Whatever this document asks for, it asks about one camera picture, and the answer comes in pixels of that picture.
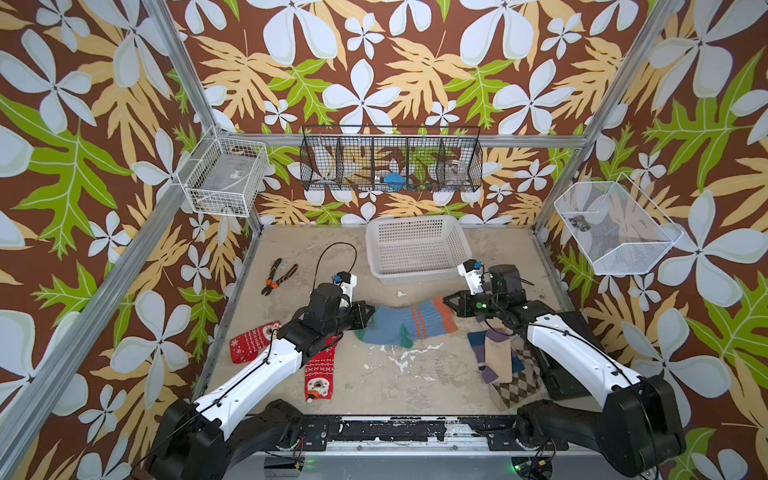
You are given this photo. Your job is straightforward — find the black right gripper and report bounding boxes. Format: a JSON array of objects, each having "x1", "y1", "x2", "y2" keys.
[{"x1": 441, "y1": 289, "x2": 506, "y2": 320}]

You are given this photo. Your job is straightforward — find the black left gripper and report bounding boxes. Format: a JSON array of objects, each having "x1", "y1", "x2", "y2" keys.
[{"x1": 321, "y1": 300, "x2": 375, "y2": 338}]

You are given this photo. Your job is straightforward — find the blue sock orange cuff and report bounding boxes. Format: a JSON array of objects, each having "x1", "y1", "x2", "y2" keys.
[{"x1": 355, "y1": 297, "x2": 458, "y2": 349}]

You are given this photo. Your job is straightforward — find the red christmas sock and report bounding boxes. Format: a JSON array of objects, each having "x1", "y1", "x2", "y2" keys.
[
  {"x1": 304, "y1": 335, "x2": 342, "y2": 402},
  {"x1": 229, "y1": 321, "x2": 281, "y2": 365}
]

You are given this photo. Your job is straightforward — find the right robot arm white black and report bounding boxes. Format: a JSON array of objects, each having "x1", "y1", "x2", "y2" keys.
[{"x1": 443, "y1": 259, "x2": 687, "y2": 477}]

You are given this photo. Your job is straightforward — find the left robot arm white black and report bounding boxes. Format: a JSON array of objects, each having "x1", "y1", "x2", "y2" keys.
[{"x1": 136, "y1": 274, "x2": 375, "y2": 479}]

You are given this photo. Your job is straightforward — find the white plastic laundry basket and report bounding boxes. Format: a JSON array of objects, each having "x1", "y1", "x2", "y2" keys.
[{"x1": 365, "y1": 215, "x2": 473, "y2": 284}]

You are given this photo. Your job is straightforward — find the orange black cutting pliers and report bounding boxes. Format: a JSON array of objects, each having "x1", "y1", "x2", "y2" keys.
[{"x1": 261, "y1": 258, "x2": 298, "y2": 296}]

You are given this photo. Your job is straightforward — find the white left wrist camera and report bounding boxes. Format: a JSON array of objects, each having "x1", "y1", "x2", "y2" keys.
[{"x1": 333, "y1": 271, "x2": 357, "y2": 308}]

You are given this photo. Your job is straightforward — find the black metal base rail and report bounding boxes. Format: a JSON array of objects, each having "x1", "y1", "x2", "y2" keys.
[{"x1": 287, "y1": 413, "x2": 535, "y2": 452}]

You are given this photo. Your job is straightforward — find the black wire wall basket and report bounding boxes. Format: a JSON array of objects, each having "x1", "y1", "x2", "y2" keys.
[{"x1": 299, "y1": 125, "x2": 483, "y2": 193}]

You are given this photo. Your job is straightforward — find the white mesh wall basket right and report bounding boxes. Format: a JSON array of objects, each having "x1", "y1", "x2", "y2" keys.
[{"x1": 554, "y1": 174, "x2": 683, "y2": 276}]

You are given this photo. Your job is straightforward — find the white wire wall basket left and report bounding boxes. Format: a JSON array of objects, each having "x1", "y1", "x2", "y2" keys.
[{"x1": 176, "y1": 128, "x2": 271, "y2": 218}]

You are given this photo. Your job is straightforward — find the aluminium frame post right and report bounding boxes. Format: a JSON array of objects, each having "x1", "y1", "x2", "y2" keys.
[{"x1": 533, "y1": 0, "x2": 684, "y2": 233}]

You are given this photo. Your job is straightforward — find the aluminium frame post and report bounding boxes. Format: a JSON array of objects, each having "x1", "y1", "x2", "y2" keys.
[
  {"x1": 142, "y1": 1, "x2": 263, "y2": 236},
  {"x1": 533, "y1": 0, "x2": 684, "y2": 233}
]

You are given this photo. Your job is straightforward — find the aluminium frame post left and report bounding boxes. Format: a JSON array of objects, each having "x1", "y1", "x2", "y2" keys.
[{"x1": 142, "y1": 1, "x2": 263, "y2": 236}]

